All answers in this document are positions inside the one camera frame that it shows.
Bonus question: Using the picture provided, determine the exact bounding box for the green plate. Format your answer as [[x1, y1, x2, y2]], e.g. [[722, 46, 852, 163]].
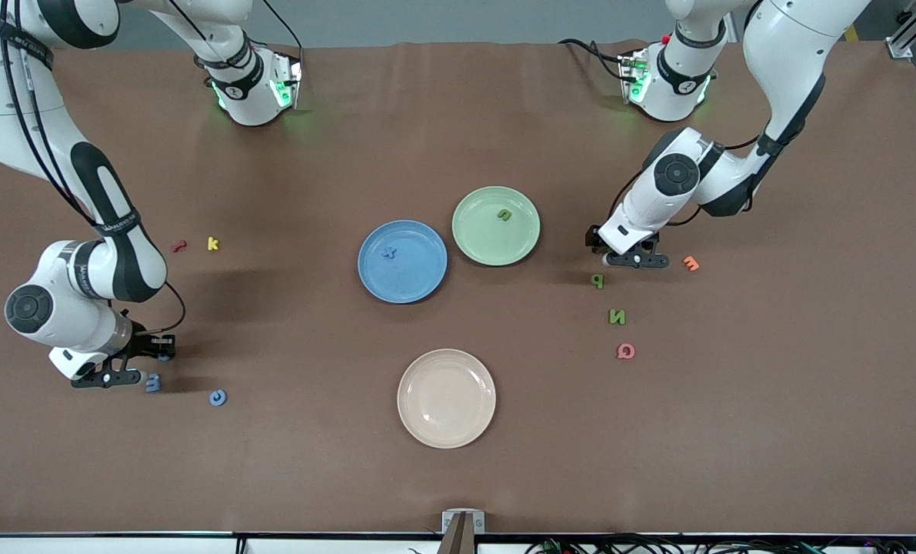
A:
[[451, 185, 541, 268]]

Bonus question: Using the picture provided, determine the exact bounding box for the brown table cover sheet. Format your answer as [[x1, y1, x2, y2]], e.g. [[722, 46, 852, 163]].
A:
[[0, 40, 916, 537]]

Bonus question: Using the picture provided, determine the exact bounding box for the blue plate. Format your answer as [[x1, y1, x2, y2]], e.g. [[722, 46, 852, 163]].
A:
[[358, 220, 449, 305]]

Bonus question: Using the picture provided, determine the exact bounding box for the beige plate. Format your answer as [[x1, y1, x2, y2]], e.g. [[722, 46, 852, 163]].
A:
[[397, 349, 497, 449]]

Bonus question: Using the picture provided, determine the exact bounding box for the black cable along right arm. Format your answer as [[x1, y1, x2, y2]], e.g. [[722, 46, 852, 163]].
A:
[[0, 0, 188, 339]]

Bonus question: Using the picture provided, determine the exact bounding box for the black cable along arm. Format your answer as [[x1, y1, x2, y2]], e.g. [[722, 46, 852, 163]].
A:
[[0, 0, 188, 339], [608, 135, 762, 228]]

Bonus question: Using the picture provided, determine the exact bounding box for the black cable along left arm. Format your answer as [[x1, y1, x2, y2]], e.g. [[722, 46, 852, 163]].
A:
[[608, 135, 762, 228]]

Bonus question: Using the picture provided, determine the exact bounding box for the black left arm base cable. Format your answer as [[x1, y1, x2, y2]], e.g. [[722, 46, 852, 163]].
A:
[[558, 37, 629, 82]]

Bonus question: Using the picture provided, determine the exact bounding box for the black arm base cable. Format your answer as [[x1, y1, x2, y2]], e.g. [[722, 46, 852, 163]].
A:
[[558, 37, 629, 82], [261, 0, 305, 55]]

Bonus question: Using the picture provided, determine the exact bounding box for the white table frame rail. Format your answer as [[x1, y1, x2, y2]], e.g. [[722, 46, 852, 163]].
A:
[[0, 536, 916, 554]]

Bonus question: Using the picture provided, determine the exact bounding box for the black cable bundle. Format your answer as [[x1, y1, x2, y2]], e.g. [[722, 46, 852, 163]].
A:
[[525, 533, 916, 554]]

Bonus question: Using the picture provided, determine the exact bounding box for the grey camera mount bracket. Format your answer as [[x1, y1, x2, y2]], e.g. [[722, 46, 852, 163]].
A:
[[441, 509, 486, 534]]

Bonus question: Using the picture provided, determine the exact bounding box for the dark camera mount pole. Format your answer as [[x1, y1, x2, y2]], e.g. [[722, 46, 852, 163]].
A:
[[436, 512, 478, 554]]

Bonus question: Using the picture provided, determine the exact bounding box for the black right arm base cable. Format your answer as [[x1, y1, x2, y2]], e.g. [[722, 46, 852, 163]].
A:
[[261, 0, 305, 55]]

